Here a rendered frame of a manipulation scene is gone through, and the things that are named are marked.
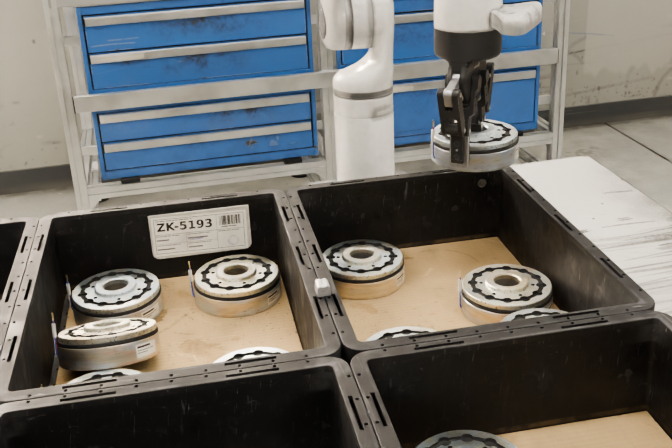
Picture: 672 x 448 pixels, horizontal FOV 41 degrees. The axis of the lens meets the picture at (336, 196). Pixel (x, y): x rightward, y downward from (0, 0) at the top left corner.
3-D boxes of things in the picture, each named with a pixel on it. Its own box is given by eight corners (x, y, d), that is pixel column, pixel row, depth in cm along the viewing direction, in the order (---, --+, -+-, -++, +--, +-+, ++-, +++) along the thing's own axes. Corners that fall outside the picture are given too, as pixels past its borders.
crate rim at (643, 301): (284, 204, 115) (283, 187, 114) (505, 178, 119) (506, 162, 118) (346, 376, 78) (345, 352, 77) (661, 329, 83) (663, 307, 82)
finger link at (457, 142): (454, 117, 101) (453, 159, 103) (445, 125, 98) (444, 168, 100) (466, 119, 100) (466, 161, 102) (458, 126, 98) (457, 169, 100)
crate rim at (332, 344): (44, 232, 110) (40, 214, 109) (284, 204, 115) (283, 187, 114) (-9, 428, 74) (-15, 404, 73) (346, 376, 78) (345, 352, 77)
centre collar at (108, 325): (87, 327, 96) (87, 321, 96) (133, 322, 96) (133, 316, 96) (79, 336, 91) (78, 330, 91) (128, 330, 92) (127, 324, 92)
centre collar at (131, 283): (98, 280, 107) (97, 276, 107) (139, 277, 107) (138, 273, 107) (91, 300, 103) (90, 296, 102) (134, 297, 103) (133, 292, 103)
